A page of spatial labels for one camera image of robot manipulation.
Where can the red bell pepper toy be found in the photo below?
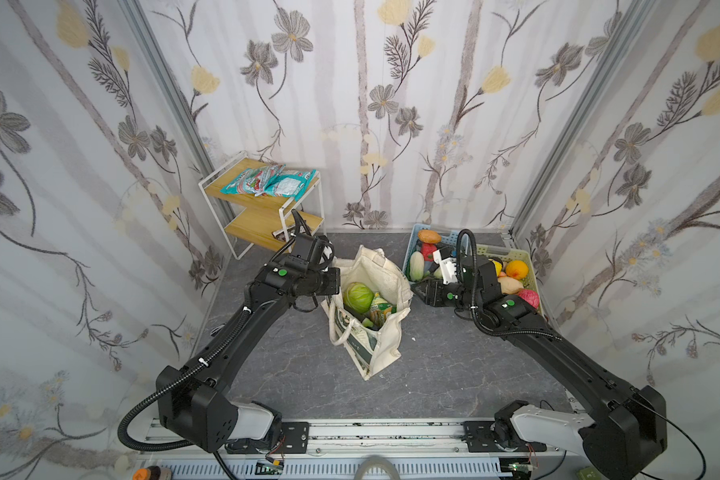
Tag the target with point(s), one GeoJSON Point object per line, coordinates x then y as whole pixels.
{"type": "Point", "coordinates": [427, 250]}

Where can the cream canvas grocery bag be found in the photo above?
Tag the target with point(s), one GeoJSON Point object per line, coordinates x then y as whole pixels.
{"type": "Point", "coordinates": [365, 317]}

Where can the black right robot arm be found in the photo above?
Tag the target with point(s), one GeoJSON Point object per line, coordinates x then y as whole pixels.
{"type": "Point", "coordinates": [599, 391]}

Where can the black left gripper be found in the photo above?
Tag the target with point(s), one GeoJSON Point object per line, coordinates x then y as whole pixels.
{"type": "Point", "coordinates": [331, 282]}

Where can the beige pear toy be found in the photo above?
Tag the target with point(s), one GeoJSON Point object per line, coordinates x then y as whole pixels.
{"type": "Point", "coordinates": [510, 286]}

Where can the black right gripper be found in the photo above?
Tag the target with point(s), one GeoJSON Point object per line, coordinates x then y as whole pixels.
{"type": "Point", "coordinates": [431, 291]}

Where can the green cabbage toy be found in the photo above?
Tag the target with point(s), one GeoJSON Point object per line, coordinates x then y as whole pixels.
{"type": "Point", "coordinates": [358, 297]}

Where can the white wire two-tier shelf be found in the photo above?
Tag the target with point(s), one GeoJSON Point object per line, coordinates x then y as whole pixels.
{"type": "Point", "coordinates": [247, 221]}

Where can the red teal snack packet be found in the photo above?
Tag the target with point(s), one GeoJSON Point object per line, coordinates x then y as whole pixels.
{"type": "Point", "coordinates": [253, 180]}

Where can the orange fruit toy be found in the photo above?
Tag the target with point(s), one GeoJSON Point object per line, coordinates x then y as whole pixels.
{"type": "Point", "coordinates": [517, 269]}

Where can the green plastic fruit basket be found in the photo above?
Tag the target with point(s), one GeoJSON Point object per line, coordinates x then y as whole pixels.
{"type": "Point", "coordinates": [505, 255]}

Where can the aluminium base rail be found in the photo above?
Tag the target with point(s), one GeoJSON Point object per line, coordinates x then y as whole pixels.
{"type": "Point", "coordinates": [384, 447]}

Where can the brown potato toy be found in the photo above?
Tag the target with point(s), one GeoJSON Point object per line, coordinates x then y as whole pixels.
{"type": "Point", "coordinates": [428, 236]}

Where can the green snack packet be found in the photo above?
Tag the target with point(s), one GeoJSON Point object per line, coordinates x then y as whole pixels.
{"type": "Point", "coordinates": [380, 310]}

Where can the blue plastic vegetable basket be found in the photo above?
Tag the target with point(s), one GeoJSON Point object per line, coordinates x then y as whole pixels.
{"type": "Point", "coordinates": [443, 268]}

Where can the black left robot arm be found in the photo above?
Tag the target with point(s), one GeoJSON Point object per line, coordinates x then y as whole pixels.
{"type": "Point", "coordinates": [192, 400]}

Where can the pink dragon fruit toy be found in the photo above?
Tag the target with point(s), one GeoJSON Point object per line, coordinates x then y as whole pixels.
{"type": "Point", "coordinates": [531, 297]}

